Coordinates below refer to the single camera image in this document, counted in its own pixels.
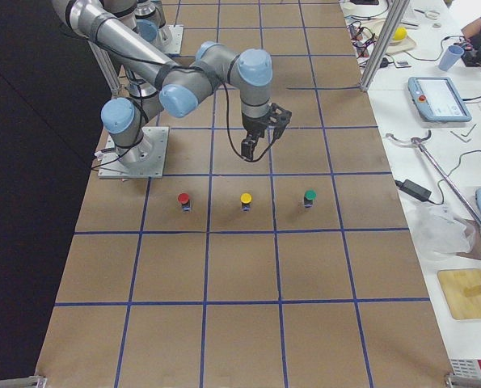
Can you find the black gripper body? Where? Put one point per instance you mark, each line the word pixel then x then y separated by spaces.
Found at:
pixel 254 127

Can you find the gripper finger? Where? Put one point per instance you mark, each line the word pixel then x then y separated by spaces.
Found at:
pixel 248 146

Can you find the yellow push button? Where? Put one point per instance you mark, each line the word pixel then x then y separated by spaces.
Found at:
pixel 246 199

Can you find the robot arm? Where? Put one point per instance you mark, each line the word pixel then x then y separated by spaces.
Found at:
pixel 182 89
pixel 137 24

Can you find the green push button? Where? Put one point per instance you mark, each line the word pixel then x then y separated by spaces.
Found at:
pixel 309 198

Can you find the red push button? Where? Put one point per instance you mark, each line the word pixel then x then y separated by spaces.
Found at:
pixel 184 200

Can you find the metal reacher tool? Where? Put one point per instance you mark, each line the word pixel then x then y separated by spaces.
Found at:
pixel 419 143

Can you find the yellow lemon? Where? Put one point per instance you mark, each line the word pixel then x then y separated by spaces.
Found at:
pixel 399 35

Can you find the black power adapter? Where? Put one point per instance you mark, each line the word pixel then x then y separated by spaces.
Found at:
pixel 415 190

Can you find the blue plastic cup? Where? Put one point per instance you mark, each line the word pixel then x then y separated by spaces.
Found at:
pixel 451 55

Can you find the clear plastic bag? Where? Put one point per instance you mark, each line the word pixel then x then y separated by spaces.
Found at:
pixel 439 233

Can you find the wooden cutting board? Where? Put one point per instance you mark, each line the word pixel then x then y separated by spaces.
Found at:
pixel 462 291

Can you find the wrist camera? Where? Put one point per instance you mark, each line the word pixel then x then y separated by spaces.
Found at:
pixel 278 119

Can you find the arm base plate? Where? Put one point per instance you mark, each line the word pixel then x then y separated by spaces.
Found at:
pixel 173 38
pixel 147 159

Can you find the aluminium frame post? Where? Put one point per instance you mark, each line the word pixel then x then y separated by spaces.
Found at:
pixel 393 19

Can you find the teach pendant near post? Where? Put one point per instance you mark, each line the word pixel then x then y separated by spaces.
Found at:
pixel 437 100

